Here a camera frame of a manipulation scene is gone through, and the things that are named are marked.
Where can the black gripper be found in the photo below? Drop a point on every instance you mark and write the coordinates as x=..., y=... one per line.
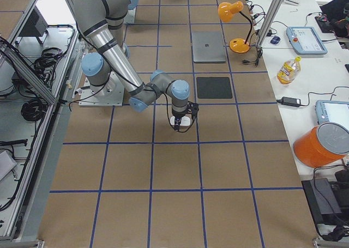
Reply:
x=179, y=115

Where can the white computer mouse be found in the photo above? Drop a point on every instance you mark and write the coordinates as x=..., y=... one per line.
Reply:
x=185, y=121

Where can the black mousepad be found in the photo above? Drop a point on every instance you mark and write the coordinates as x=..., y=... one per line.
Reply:
x=213, y=88

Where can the silver laptop notebook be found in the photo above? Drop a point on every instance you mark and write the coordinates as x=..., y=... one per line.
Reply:
x=208, y=47

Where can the blue small mouse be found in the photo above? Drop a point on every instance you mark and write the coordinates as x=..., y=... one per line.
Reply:
x=275, y=40

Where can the black power adapter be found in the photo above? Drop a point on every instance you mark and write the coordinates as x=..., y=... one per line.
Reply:
x=287, y=101

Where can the yellow drink bottle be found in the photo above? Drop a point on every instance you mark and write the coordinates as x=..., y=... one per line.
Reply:
x=289, y=70

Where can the blue teach pendant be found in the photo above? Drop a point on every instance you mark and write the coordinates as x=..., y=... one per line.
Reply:
x=332, y=111
x=305, y=41

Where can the orange cylindrical container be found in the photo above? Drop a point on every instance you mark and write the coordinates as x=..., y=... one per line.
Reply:
x=322, y=145

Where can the black box under table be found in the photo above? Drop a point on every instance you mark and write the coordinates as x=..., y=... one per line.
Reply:
x=321, y=200

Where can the grey equipment box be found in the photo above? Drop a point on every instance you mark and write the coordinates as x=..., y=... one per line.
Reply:
x=36, y=26

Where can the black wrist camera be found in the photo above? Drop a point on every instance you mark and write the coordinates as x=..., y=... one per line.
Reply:
x=192, y=109

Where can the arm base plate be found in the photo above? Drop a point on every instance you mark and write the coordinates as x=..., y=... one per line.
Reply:
x=111, y=94
x=130, y=16

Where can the aluminium frame post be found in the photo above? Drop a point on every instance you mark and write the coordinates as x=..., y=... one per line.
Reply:
x=271, y=13

